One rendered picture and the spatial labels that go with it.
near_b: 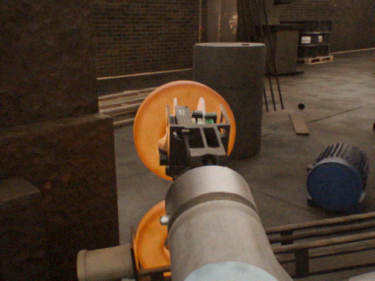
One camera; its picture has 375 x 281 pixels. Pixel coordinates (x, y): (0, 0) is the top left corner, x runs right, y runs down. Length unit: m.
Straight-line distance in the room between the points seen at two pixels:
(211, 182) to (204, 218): 0.05
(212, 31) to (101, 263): 4.28
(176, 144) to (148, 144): 0.14
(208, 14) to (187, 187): 4.54
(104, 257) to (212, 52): 2.49
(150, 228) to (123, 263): 0.07
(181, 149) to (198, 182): 0.09
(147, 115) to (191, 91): 0.07
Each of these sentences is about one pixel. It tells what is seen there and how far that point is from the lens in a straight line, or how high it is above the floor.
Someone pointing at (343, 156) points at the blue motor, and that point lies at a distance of 2.45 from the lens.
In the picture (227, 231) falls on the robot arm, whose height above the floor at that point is 0.91.
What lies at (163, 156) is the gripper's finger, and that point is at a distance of 0.52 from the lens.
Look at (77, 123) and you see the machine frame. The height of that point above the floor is 0.87.
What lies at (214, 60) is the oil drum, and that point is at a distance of 3.06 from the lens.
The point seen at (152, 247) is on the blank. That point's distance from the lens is 0.69.
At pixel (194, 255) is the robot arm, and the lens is 0.33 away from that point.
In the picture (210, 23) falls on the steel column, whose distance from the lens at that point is 4.87.
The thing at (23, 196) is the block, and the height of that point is 0.80.
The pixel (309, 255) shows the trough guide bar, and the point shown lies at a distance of 0.74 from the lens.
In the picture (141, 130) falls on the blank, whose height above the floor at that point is 0.91.
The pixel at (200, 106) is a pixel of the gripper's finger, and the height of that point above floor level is 0.95.
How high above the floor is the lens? 1.07
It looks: 17 degrees down
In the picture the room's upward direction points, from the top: straight up
